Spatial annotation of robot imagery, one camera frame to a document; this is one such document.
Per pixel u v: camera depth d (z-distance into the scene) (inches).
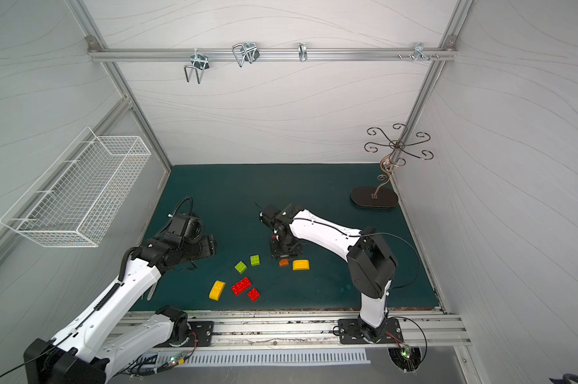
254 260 34.7
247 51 30.1
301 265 34.0
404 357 28.4
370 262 18.3
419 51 30.1
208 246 27.7
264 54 30.6
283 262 31.6
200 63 30.8
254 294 31.5
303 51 30.8
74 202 26.8
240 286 32.2
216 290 31.7
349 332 29.4
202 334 28.8
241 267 33.9
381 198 41.4
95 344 16.2
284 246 27.7
